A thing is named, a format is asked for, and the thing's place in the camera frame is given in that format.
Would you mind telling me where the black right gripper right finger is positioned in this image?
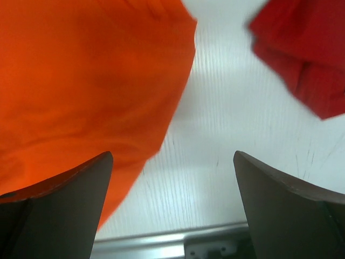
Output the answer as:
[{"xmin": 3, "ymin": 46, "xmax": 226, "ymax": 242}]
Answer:
[{"xmin": 233, "ymin": 151, "xmax": 344, "ymax": 258}]

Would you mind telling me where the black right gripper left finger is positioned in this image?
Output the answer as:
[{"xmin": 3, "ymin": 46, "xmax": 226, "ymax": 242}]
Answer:
[{"xmin": 1, "ymin": 152, "xmax": 113, "ymax": 259}]

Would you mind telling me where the orange t shirt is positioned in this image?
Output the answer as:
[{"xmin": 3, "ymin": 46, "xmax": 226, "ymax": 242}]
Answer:
[{"xmin": 1, "ymin": 1, "xmax": 197, "ymax": 223}]

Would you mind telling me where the red t shirt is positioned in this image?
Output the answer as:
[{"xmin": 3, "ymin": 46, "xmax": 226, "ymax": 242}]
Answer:
[{"xmin": 249, "ymin": 1, "xmax": 344, "ymax": 119}]

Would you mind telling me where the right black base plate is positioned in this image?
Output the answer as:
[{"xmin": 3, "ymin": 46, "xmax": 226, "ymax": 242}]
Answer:
[{"xmin": 184, "ymin": 234, "xmax": 257, "ymax": 259}]

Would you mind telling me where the aluminium mounting rail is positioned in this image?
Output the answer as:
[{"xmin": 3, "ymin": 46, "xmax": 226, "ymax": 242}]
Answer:
[{"xmin": 91, "ymin": 222, "xmax": 250, "ymax": 258}]

